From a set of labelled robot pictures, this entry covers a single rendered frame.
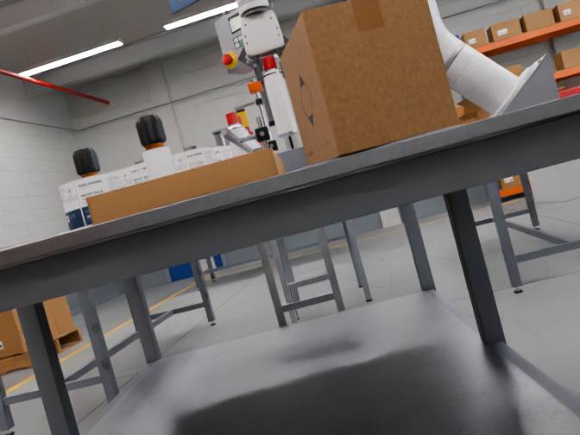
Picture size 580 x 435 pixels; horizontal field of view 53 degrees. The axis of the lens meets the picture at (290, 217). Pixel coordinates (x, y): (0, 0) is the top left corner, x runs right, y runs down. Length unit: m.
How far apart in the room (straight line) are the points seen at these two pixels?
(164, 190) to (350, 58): 0.47
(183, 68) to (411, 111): 9.22
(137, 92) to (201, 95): 1.13
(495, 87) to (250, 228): 1.04
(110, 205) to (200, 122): 9.22
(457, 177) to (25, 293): 0.61
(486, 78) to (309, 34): 0.71
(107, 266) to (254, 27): 0.87
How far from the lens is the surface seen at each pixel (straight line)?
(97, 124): 10.55
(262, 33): 1.52
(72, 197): 1.85
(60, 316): 6.10
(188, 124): 10.07
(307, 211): 0.78
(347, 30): 1.10
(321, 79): 1.07
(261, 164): 0.77
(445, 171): 0.80
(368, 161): 0.74
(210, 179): 0.78
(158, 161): 1.86
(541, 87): 1.64
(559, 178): 7.14
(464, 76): 1.67
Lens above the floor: 0.79
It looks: 1 degrees down
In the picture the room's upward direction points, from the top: 15 degrees counter-clockwise
